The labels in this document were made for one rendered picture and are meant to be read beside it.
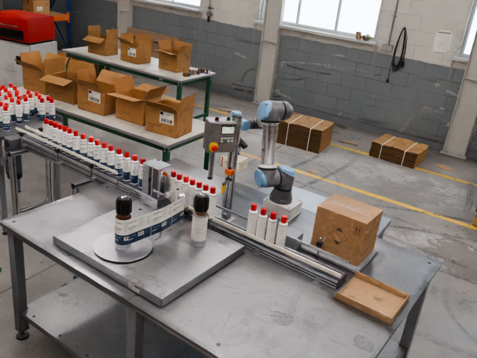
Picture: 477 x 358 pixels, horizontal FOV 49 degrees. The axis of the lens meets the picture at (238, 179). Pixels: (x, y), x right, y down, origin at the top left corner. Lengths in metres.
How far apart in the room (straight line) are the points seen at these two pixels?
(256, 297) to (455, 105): 5.81
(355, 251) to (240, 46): 6.67
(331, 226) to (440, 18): 5.41
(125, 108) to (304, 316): 3.11
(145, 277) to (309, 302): 0.81
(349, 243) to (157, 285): 1.08
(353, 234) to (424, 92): 5.38
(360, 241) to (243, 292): 0.71
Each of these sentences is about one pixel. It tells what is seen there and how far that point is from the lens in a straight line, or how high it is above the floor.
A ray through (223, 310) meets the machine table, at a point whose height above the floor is 0.83.
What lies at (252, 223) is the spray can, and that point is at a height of 0.98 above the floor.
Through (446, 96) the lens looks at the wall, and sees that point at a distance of 8.07.
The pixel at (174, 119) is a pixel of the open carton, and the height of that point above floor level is 0.95.
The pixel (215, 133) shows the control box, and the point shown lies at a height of 1.41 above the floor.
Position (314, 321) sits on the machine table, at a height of 0.83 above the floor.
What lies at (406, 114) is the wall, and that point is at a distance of 8.24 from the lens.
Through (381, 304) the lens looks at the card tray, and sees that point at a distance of 2.78.
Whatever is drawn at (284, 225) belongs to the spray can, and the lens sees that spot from 2.85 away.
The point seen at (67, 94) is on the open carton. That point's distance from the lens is 5.60.
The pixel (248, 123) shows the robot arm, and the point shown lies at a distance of 3.52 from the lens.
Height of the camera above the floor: 2.38
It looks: 24 degrees down
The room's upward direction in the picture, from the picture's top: 7 degrees clockwise
